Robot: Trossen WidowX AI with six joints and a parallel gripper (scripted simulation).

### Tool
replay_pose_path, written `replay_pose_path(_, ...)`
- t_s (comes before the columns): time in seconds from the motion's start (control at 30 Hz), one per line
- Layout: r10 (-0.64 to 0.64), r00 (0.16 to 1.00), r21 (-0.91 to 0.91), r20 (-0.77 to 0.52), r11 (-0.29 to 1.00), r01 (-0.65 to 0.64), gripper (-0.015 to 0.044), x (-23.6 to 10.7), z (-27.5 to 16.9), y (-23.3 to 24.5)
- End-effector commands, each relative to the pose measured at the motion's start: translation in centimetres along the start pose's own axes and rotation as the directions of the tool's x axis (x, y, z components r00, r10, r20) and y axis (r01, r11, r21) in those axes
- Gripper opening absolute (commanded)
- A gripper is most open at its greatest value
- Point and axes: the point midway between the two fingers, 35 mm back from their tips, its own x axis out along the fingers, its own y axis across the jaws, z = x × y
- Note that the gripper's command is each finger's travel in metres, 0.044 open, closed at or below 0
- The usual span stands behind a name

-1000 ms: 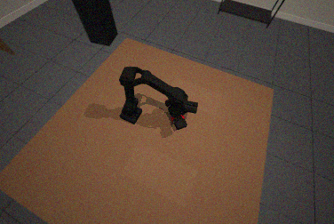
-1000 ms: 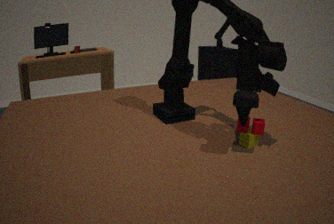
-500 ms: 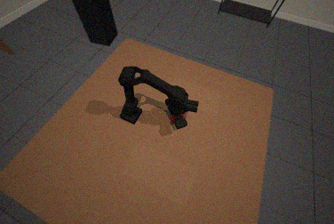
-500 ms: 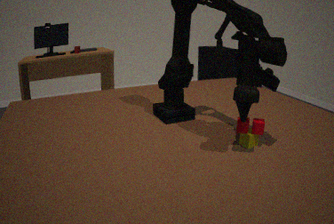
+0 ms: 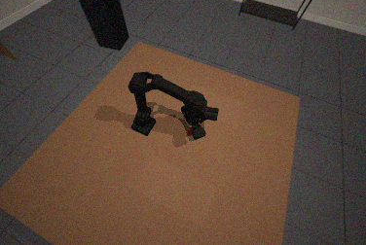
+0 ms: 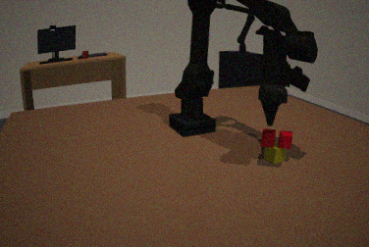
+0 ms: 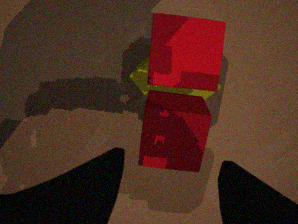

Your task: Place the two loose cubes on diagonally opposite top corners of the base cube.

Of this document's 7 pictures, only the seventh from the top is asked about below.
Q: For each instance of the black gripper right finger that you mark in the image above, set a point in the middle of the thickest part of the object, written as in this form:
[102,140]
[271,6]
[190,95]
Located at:
[245,199]

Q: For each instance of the olive yellow cube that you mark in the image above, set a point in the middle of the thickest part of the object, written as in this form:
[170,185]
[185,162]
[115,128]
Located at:
[140,77]

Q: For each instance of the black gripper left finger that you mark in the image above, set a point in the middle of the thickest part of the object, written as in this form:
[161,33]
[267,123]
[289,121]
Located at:
[85,195]

